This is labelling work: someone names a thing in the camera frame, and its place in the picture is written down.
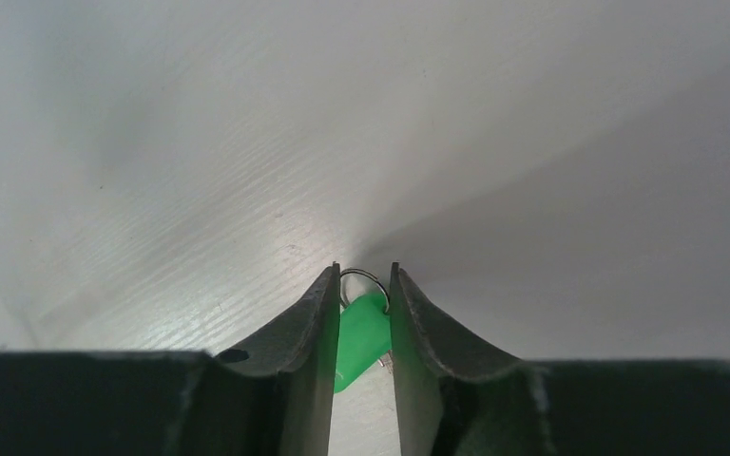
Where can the green headed key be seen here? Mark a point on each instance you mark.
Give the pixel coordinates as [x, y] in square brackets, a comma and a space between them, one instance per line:
[364, 331]

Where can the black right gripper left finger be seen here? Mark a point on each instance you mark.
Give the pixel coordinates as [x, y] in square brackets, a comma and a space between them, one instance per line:
[269, 394]

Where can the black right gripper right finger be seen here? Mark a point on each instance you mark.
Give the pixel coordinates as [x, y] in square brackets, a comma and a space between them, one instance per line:
[457, 394]

